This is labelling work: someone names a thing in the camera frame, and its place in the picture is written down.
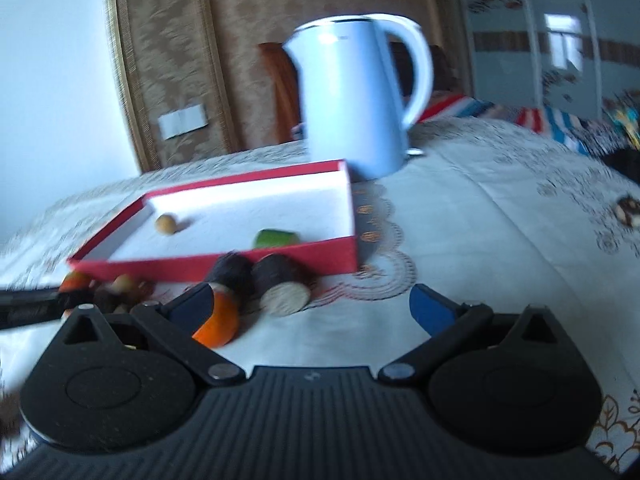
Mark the red shallow cardboard box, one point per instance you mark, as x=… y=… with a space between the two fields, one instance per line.
x=250 y=205

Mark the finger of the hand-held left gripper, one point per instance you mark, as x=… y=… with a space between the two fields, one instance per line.
x=30 y=304

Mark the small tan round fruit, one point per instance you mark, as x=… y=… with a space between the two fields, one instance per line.
x=166 y=223
x=122 y=282

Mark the dark brown water chestnut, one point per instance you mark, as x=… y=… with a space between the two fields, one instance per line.
x=107 y=301

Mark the white wall light switch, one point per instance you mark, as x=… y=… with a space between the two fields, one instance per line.
x=182 y=121

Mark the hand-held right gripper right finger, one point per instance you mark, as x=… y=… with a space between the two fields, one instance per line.
x=431 y=310

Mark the small brown fruit pile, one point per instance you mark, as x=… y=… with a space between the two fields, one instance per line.
x=629 y=210

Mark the gold wall panel frame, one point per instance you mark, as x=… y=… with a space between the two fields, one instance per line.
x=125 y=60

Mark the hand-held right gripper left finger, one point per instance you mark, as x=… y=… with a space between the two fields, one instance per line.
x=192 y=307

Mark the white electric kettle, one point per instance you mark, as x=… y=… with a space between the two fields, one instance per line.
x=350 y=100

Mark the orange tangerine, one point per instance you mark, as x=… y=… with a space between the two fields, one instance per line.
x=75 y=281
x=221 y=324

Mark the dark cloth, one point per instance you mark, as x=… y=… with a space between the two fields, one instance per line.
x=625 y=162

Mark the green citrus fruit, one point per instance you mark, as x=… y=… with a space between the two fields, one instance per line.
x=275 y=238

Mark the floral panel wardrobe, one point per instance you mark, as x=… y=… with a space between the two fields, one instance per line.
x=510 y=75

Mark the pale round fruit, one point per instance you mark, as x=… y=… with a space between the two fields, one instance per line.
x=230 y=270

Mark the wooden chair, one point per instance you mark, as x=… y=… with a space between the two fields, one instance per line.
x=280 y=90

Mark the red blue striped blanket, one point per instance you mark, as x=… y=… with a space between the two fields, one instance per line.
x=550 y=122

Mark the small dark red fruit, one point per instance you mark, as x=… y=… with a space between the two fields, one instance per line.
x=145 y=290

